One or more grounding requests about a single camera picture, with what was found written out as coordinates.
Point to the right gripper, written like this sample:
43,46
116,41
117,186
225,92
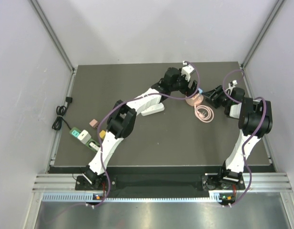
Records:
219,91

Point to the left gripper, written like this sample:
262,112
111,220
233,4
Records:
186,90

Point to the pink round socket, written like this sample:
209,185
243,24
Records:
196,100

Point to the white triangular power strip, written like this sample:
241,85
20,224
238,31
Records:
153,109

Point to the yellow plug adapter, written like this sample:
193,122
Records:
102,134

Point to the pink plug adapter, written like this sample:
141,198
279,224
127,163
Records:
94,123

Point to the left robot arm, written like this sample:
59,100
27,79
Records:
121,119

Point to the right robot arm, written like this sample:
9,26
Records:
254,121

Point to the white cylindrical plug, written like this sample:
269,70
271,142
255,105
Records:
93,146

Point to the white plug adapter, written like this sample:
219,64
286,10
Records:
84,136

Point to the green power strip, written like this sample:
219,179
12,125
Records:
75,132

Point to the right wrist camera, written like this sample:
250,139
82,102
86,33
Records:
232,85

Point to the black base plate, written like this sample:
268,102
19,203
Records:
163,182

